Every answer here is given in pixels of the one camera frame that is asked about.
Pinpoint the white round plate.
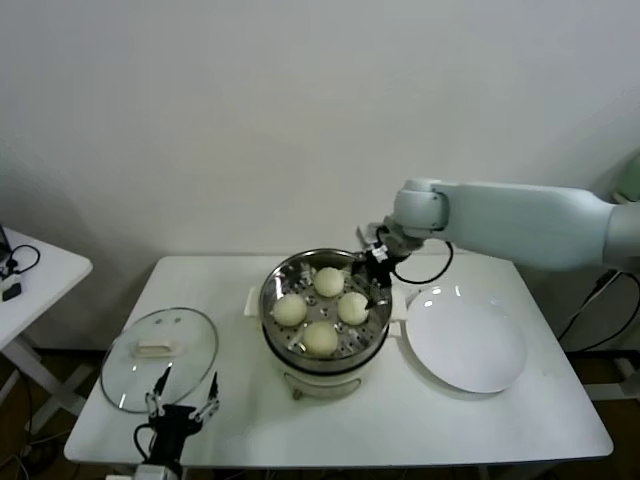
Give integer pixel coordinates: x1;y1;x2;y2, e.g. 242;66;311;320
404;285;528;394

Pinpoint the dark furniture base frame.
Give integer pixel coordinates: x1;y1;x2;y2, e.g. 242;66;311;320
564;348;640;401

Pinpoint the stainless steel steamer basket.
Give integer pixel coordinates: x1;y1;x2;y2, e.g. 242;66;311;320
258;248;392;374

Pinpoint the cream electric cooking pot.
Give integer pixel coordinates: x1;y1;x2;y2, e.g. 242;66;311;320
243;286;407;401

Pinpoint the thin black wall cable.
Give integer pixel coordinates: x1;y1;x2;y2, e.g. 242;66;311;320
562;272;639;353

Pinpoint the black looped cable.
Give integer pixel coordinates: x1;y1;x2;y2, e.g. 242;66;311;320
0;244;41;279

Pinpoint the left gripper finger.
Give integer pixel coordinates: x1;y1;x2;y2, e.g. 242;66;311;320
194;371;221;424
144;364;172;417

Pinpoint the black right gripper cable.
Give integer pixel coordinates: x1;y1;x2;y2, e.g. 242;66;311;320
393;242;455;285

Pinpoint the black power adapter cable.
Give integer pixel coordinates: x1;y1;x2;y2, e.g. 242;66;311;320
556;269;626;337

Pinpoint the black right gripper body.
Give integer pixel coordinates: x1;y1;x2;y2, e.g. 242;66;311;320
367;252;396;289

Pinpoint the white folding side table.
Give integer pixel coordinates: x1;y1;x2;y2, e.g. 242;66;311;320
0;227;94;421

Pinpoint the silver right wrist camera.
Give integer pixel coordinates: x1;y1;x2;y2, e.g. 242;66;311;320
356;223;386;250

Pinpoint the glass lid cream handle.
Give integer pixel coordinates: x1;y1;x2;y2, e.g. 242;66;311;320
99;308;220;414

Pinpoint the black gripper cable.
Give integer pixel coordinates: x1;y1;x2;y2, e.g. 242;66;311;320
393;242;455;285
133;424;156;459

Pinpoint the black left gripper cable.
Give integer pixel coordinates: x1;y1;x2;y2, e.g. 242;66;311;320
133;424;156;459

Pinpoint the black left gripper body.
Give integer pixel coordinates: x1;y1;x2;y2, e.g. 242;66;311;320
146;405;201;462

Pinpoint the white steamed baozi bun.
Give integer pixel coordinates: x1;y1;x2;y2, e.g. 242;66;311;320
337;292;371;325
313;267;345;298
302;320;340;357
273;293;308;327

